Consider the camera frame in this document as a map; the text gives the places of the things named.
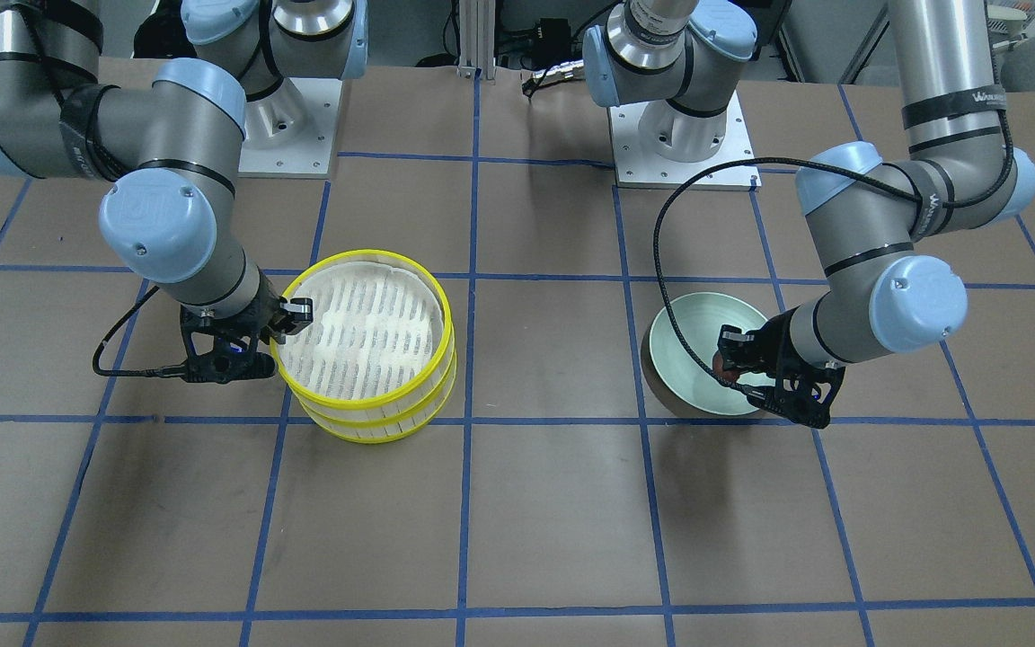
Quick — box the brown bun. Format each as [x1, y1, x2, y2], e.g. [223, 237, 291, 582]
[712, 353, 739, 382]

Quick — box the aluminium frame post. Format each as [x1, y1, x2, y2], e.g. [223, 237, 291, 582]
[455, 0, 497, 83]

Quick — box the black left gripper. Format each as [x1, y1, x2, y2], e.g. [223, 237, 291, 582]
[719, 315, 845, 430]

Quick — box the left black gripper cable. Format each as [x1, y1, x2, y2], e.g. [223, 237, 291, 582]
[652, 108, 1017, 396]

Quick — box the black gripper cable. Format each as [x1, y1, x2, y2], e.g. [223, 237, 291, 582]
[652, 108, 1017, 396]
[93, 284, 204, 380]

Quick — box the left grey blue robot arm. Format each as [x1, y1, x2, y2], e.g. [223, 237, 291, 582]
[582, 1, 1035, 429]

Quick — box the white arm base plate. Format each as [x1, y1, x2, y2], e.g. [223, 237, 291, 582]
[607, 93, 763, 192]
[238, 78, 345, 180]

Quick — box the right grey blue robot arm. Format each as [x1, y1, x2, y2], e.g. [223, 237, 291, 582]
[0, 1, 368, 384]

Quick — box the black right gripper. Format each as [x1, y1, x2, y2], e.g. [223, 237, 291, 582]
[180, 297, 314, 385]

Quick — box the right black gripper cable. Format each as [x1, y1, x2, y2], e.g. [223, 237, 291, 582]
[93, 284, 204, 380]

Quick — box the yellow rimmed bamboo steamer tray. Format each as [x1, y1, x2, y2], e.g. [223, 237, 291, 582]
[272, 249, 455, 400]

